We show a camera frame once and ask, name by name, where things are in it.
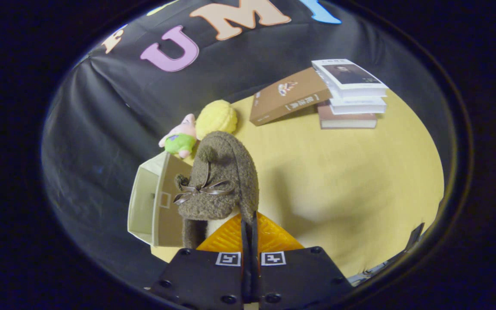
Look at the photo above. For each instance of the cream fabric storage box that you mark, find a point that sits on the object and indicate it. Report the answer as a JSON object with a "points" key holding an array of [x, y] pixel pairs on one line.
{"points": [[144, 202]]}

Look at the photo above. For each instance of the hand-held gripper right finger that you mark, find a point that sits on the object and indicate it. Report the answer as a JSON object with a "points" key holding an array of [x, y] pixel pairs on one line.
{"points": [[304, 280]]}

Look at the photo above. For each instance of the brown cover book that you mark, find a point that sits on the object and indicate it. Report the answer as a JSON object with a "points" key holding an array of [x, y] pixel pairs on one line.
{"points": [[291, 97]]}

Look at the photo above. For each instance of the pink starfish plush toy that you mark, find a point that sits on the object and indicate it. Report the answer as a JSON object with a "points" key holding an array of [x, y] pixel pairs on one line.
{"points": [[181, 140]]}

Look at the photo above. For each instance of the brown fuzzy shoe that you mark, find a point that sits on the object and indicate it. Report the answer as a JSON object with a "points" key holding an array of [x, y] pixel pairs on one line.
{"points": [[230, 163]]}

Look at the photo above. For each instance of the yellow round plush toy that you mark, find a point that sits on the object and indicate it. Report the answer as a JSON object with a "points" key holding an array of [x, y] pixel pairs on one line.
{"points": [[217, 118]]}

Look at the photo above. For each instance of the dark grey bar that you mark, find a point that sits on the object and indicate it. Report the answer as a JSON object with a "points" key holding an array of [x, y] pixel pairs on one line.
{"points": [[415, 237]]}

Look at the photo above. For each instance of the plain white book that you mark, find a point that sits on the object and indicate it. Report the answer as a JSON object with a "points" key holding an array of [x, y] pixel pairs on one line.
{"points": [[358, 105]]}

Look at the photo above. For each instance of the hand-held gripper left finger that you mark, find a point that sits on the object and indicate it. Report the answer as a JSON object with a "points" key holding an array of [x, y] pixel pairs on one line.
{"points": [[205, 280]]}

